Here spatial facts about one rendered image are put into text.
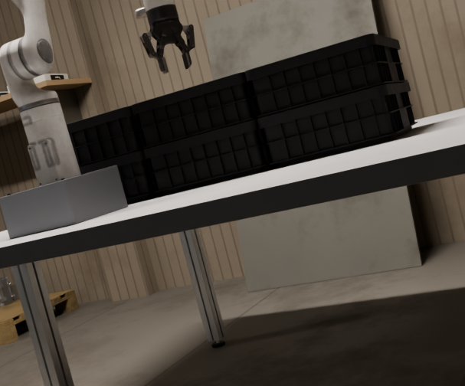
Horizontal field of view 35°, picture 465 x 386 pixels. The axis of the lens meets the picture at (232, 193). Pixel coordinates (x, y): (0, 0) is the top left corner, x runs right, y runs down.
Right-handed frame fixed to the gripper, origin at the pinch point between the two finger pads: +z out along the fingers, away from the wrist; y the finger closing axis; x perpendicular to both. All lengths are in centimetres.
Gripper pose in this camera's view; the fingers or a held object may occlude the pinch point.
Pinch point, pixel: (175, 64)
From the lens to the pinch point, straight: 187.6
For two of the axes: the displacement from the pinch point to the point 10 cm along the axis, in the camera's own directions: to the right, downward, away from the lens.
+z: 2.5, 9.7, 0.6
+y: 8.8, -2.6, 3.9
